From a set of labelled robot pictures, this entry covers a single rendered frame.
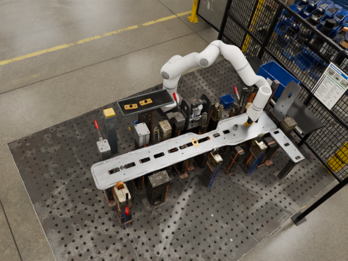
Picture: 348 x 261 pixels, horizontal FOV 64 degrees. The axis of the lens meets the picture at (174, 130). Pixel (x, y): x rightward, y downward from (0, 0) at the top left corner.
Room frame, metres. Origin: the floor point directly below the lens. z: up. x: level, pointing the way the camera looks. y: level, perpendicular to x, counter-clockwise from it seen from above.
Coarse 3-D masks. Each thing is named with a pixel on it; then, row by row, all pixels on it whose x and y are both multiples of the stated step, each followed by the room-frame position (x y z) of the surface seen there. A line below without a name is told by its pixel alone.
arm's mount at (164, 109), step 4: (176, 92) 1.82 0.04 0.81; (180, 96) 1.78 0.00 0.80; (180, 100) 1.73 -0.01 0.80; (180, 104) 1.69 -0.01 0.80; (156, 108) 1.65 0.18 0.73; (160, 108) 1.61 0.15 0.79; (164, 108) 1.61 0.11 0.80; (168, 108) 1.62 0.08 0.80; (172, 108) 1.63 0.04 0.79; (176, 108) 1.66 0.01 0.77; (160, 112) 1.61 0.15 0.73; (164, 112) 1.57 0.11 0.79; (168, 112) 1.61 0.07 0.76; (172, 112) 1.64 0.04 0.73; (164, 116) 1.60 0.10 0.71
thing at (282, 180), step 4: (288, 164) 1.19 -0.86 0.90; (292, 164) 1.17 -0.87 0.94; (296, 164) 1.18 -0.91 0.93; (284, 168) 1.19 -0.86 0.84; (288, 168) 1.17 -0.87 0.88; (292, 168) 1.18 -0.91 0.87; (276, 172) 1.23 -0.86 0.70; (280, 172) 1.19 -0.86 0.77; (284, 172) 1.17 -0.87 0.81; (288, 172) 1.18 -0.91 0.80; (276, 176) 1.19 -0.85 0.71; (280, 176) 1.18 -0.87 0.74; (284, 176) 1.17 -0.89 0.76; (280, 180) 1.16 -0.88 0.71; (284, 180) 1.17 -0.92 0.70
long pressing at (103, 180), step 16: (224, 128) 1.33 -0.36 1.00; (240, 128) 1.36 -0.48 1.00; (256, 128) 1.39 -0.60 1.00; (272, 128) 1.42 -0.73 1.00; (160, 144) 1.09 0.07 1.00; (176, 144) 1.11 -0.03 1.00; (208, 144) 1.16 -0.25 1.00; (224, 144) 1.19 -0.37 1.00; (112, 160) 0.90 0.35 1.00; (128, 160) 0.92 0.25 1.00; (160, 160) 0.97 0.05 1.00; (176, 160) 0.99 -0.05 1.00; (96, 176) 0.77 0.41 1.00; (112, 176) 0.79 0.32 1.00; (128, 176) 0.81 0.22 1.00
